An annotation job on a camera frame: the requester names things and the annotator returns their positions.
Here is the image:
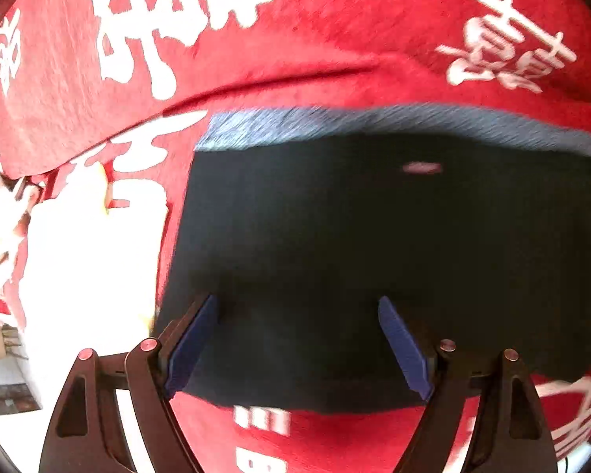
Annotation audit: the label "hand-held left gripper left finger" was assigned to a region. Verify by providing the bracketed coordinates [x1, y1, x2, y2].
[38, 294, 219, 473]

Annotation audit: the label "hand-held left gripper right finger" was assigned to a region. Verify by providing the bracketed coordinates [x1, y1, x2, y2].
[377, 296, 560, 473]

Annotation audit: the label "black pants with grey waistband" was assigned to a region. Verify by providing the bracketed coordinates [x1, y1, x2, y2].
[155, 103, 591, 415]

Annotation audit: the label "red printed blanket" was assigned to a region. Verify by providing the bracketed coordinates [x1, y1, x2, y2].
[0, 0, 591, 473]

